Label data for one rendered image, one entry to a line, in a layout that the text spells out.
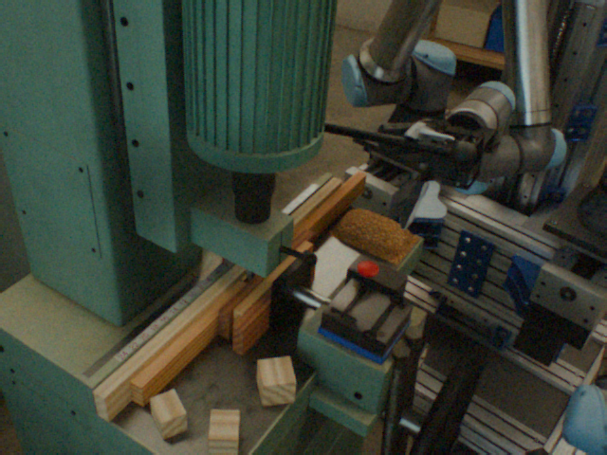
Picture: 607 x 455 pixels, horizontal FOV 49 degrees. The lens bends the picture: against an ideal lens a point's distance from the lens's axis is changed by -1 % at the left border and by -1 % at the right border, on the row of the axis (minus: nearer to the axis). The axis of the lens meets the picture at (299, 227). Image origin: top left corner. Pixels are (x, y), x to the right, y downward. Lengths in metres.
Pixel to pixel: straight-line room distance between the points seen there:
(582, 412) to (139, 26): 0.67
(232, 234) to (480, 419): 1.07
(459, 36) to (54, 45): 3.11
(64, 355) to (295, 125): 0.56
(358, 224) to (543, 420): 0.94
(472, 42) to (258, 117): 3.11
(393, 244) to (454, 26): 2.76
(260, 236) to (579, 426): 0.46
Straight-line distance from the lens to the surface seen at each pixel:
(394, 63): 1.43
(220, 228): 0.95
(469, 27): 3.80
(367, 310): 0.90
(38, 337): 1.17
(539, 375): 2.00
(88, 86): 0.88
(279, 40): 0.73
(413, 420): 1.02
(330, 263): 1.12
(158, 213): 0.96
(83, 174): 0.97
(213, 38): 0.74
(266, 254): 0.92
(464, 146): 0.89
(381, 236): 1.14
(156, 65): 0.83
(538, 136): 1.27
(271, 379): 0.88
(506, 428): 1.83
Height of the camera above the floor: 1.63
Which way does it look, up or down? 38 degrees down
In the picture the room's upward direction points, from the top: 5 degrees clockwise
